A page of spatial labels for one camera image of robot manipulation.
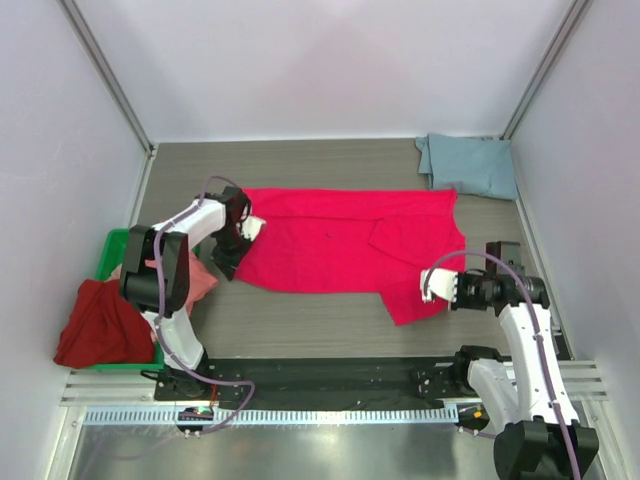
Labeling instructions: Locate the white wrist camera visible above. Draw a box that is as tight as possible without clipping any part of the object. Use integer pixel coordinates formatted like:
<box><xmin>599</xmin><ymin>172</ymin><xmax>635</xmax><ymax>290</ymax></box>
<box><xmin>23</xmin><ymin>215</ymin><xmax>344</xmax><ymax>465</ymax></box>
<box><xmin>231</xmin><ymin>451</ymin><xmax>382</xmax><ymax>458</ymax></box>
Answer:
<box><xmin>240</xmin><ymin>215</ymin><xmax>266</xmax><ymax>242</ymax></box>
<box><xmin>420</xmin><ymin>268</ymin><xmax>458</xmax><ymax>303</ymax></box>

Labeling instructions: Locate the salmon pink t shirt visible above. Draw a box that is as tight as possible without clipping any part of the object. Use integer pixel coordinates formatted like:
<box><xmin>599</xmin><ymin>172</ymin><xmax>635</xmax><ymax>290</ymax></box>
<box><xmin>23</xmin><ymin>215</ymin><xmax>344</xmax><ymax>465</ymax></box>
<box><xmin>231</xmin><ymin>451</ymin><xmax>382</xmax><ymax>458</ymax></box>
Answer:
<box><xmin>107</xmin><ymin>252</ymin><xmax>219</xmax><ymax>343</ymax></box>

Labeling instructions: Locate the slotted white cable duct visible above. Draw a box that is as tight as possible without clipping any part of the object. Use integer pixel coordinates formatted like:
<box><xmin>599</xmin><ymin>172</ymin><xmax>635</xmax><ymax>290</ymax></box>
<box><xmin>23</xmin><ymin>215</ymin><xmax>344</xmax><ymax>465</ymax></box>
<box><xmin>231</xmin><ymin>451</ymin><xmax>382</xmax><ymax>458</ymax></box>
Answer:
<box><xmin>84</xmin><ymin>404</ymin><xmax>459</xmax><ymax>427</ymax></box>

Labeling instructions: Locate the hot pink t shirt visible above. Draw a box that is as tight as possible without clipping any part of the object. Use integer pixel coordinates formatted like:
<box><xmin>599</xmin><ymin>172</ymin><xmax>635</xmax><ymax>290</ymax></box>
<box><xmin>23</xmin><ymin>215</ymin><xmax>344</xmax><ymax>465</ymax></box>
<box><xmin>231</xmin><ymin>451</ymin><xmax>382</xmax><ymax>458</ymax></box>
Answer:
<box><xmin>236</xmin><ymin>188</ymin><xmax>466</xmax><ymax>325</ymax></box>

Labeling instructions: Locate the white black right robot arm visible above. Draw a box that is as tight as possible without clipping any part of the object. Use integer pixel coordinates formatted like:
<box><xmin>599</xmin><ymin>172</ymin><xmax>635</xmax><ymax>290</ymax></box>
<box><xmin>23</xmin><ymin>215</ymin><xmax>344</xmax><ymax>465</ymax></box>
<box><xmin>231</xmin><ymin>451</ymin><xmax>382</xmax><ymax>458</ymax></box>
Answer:
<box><xmin>421</xmin><ymin>241</ymin><xmax>599</xmax><ymax>479</ymax></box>

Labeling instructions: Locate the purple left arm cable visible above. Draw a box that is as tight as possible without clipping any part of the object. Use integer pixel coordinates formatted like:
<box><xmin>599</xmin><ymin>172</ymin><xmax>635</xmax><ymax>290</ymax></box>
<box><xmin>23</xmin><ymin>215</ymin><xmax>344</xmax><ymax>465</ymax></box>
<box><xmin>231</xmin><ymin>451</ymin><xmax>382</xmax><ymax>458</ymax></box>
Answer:
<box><xmin>151</xmin><ymin>174</ymin><xmax>257</xmax><ymax>433</ymax></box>

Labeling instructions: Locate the green plastic bin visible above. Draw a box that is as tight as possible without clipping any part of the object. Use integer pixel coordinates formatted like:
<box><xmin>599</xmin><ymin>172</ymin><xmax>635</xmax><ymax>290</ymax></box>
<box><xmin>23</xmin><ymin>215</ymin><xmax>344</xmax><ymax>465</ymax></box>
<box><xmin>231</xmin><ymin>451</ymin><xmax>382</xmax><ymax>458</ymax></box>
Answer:
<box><xmin>89</xmin><ymin>227</ymin><xmax>201</xmax><ymax>374</ymax></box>

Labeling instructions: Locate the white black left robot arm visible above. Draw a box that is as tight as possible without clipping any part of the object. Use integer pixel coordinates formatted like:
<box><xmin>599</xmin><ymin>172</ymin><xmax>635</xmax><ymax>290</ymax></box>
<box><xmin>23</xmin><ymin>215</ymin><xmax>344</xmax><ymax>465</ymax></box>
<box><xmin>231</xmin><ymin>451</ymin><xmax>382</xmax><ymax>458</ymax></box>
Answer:
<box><xmin>119</xmin><ymin>184</ymin><xmax>264</xmax><ymax>400</ymax></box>

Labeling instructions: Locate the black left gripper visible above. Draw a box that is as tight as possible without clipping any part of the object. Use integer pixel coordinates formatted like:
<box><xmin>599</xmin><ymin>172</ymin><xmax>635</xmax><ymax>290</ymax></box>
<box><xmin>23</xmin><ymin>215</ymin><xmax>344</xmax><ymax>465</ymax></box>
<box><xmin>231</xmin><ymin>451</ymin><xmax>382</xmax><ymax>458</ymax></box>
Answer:
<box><xmin>212</xmin><ymin>227</ymin><xmax>256</xmax><ymax>281</ymax></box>

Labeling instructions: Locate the dark red t shirt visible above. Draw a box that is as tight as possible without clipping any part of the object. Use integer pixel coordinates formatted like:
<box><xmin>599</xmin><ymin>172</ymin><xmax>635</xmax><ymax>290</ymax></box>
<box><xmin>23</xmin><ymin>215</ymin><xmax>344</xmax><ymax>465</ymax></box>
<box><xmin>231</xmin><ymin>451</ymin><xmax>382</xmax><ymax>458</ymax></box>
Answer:
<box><xmin>54</xmin><ymin>279</ymin><xmax>155</xmax><ymax>369</ymax></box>

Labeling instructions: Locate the folded blue t shirt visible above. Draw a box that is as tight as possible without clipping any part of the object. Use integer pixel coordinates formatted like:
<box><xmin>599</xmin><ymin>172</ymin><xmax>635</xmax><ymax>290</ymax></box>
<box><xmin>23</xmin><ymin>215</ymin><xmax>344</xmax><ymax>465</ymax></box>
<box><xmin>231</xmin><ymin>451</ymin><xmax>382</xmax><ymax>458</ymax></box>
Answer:
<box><xmin>415</xmin><ymin>133</ymin><xmax>519</xmax><ymax>201</ymax></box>

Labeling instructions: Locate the aluminium frame rail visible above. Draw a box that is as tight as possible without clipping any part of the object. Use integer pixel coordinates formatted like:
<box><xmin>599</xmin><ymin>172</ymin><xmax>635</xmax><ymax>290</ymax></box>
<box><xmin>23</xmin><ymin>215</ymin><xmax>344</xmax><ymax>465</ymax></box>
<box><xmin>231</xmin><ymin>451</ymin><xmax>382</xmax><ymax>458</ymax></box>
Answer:
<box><xmin>59</xmin><ymin>360</ymin><xmax>609</xmax><ymax>407</ymax></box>

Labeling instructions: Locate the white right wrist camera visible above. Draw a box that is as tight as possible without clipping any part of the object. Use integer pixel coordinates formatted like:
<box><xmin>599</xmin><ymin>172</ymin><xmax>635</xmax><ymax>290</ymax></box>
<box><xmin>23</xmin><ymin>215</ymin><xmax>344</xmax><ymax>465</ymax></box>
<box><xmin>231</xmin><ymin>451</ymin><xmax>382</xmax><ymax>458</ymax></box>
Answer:
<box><xmin>420</xmin><ymin>268</ymin><xmax>458</xmax><ymax>303</ymax></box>

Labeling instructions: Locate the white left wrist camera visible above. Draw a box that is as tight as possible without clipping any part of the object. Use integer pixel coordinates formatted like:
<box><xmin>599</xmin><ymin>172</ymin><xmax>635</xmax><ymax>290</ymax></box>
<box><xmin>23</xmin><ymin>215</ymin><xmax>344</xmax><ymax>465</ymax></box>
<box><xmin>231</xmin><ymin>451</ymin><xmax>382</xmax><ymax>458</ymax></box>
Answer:
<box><xmin>240</xmin><ymin>215</ymin><xmax>266</xmax><ymax>242</ymax></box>

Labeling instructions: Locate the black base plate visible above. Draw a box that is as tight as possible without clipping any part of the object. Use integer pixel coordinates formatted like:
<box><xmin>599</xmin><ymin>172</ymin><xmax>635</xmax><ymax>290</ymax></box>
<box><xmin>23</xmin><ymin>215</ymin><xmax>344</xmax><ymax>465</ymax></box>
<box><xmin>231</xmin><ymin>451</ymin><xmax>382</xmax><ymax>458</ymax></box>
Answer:
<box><xmin>141</xmin><ymin>355</ymin><xmax>475</xmax><ymax>411</ymax></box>

